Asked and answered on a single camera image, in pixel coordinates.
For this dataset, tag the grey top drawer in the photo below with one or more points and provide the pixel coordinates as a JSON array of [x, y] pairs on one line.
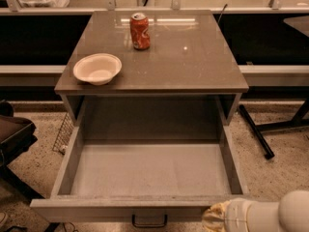
[[145, 156]]

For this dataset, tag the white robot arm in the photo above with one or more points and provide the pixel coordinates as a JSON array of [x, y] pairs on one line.
[[290, 214]]

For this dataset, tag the grey drawer cabinet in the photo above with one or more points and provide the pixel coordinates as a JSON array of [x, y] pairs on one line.
[[188, 55]]

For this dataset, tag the white paper bowl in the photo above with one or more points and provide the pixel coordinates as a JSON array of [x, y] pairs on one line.
[[97, 69]]

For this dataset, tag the orange soda can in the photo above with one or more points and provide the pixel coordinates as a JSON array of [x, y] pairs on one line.
[[139, 25]]

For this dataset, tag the black office chair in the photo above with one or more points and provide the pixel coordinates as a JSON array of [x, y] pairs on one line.
[[16, 137]]

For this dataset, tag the black table leg base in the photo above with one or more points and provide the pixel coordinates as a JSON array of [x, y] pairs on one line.
[[298, 121]]

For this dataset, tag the shoe tip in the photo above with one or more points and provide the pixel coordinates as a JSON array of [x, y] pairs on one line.
[[3, 219]]

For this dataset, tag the wire mesh basket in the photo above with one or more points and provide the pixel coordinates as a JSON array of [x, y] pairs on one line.
[[63, 136]]

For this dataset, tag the black drawer handle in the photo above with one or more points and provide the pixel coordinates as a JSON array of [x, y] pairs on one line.
[[149, 222]]

